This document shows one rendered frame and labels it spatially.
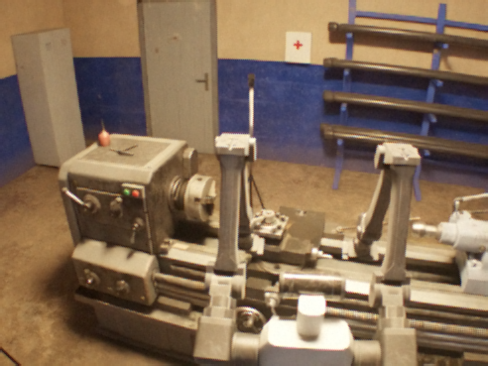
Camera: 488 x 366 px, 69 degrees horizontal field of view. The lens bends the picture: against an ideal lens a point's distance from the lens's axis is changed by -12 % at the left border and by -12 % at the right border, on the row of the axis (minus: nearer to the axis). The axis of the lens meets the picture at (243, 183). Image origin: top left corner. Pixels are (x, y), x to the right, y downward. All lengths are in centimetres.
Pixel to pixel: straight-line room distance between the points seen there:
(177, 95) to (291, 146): 168
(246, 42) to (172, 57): 103
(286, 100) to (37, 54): 319
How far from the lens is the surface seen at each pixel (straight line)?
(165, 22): 538
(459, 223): 215
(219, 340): 97
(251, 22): 499
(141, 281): 225
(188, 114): 548
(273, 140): 525
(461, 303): 218
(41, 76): 535
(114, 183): 213
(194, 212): 215
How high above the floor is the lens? 219
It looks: 27 degrees down
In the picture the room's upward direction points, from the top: straight up
